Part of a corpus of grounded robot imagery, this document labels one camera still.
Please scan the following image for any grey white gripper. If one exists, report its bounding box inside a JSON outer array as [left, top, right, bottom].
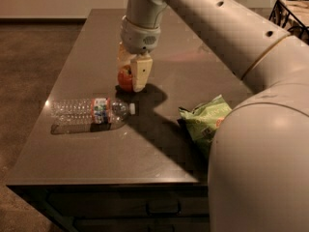
[[117, 16, 161, 93]]

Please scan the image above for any red apple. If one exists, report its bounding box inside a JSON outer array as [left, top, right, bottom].
[[118, 65, 133, 92]]

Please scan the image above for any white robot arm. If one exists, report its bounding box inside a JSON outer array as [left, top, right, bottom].
[[121, 0, 309, 232]]

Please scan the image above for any clear plastic water bottle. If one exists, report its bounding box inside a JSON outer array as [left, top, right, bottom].
[[51, 98, 136, 126]]

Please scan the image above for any green chip bag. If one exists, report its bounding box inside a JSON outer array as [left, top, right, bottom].
[[179, 95, 232, 159]]

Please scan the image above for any dark upper drawer front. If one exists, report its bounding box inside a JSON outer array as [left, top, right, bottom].
[[47, 188, 211, 217]]

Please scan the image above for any dark drawer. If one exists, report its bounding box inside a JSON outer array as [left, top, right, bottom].
[[74, 217, 211, 232], [47, 188, 211, 217]]

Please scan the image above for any dark lower drawer front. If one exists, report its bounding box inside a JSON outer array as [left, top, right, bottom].
[[74, 217, 211, 232]]

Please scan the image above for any black wire basket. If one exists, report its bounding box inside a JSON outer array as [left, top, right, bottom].
[[269, 0, 309, 44]]

